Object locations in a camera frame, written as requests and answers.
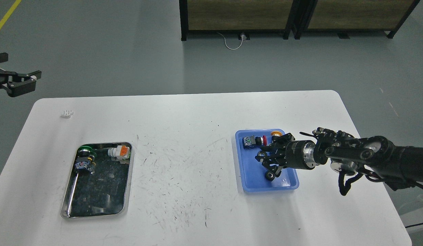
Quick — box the green push button switch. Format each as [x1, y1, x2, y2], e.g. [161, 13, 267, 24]
[73, 145, 97, 175]

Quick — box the blue plastic tray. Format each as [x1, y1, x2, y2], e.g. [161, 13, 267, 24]
[235, 128, 300, 193]

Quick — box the red push button switch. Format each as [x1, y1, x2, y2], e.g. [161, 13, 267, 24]
[242, 135, 268, 149]

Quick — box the white cable on floor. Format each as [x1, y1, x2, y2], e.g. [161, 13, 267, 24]
[218, 32, 250, 51]

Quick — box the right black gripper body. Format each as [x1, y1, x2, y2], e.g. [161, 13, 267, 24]
[283, 140, 317, 170]

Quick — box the wooden black cabinet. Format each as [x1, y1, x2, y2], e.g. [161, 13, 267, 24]
[292, 0, 419, 40]
[179, 0, 301, 41]

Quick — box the left wooden black cabinet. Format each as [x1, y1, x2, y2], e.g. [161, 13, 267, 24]
[179, 0, 301, 41]

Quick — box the black gear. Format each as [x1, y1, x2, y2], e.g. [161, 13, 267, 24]
[264, 172, 275, 181]

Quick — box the right wooden black cabinet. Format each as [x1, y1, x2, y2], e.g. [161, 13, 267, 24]
[292, 0, 419, 40]

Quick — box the small white plastic piece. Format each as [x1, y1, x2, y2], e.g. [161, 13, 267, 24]
[60, 110, 74, 119]

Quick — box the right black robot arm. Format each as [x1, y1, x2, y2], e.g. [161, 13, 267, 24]
[253, 127, 423, 196]

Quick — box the orange white switch part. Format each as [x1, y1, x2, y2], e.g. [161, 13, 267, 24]
[107, 145, 131, 162]

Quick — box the yellow push button switch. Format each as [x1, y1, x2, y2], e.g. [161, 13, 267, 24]
[270, 131, 283, 142]

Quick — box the stainless steel tray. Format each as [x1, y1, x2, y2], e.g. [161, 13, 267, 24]
[60, 142, 134, 219]

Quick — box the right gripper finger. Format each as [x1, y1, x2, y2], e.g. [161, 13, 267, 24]
[255, 154, 287, 178]
[257, 133, 296, 154]

